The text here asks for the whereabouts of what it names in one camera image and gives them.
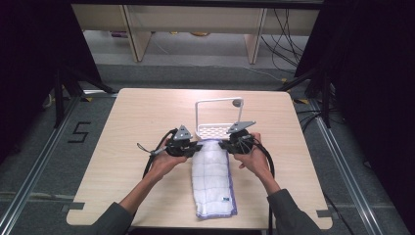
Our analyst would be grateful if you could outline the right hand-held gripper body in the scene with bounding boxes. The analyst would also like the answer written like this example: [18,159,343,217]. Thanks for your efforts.
[227,120,257,155]

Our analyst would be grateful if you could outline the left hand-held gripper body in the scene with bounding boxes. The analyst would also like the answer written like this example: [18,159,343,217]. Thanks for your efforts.
[164,124,198,159]

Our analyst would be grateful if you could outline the white towel rack with basket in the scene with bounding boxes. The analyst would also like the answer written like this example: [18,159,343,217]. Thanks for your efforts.
[194,96,246,142]

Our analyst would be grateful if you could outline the white towel with purple trim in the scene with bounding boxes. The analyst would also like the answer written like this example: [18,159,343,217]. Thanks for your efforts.
[191,138,239,220]

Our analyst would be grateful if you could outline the person's left hand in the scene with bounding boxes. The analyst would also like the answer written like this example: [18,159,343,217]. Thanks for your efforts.
[148,138,189,181]

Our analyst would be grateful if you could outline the person's right hand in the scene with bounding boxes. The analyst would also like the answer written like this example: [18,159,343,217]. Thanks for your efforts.
[233,131,274,180]

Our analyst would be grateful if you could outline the black metal stand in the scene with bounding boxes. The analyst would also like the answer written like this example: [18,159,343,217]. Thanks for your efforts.
[53,64,119,129]
[276,67,337,129]

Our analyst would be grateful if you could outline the beige wooden desk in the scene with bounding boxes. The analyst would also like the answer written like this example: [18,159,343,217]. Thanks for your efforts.
[70,4,320,65]

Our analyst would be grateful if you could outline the dark curtain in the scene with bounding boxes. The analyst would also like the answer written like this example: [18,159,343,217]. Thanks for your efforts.
[294,0,415,234]
[0,0,103,165]

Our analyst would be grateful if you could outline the grey cable with plug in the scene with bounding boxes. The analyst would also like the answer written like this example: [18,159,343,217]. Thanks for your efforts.
[136,142,168,156]

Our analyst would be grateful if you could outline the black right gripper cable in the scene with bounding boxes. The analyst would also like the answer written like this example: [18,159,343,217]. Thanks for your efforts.
[253,136,276,235]

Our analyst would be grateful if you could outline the aluminium floor rail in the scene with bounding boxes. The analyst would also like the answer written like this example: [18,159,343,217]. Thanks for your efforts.
[307,97,386,235]
[0,95,82,235]

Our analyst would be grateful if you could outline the black floor cables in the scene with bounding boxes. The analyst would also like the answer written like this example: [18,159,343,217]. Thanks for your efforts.
[259,8,309,74]

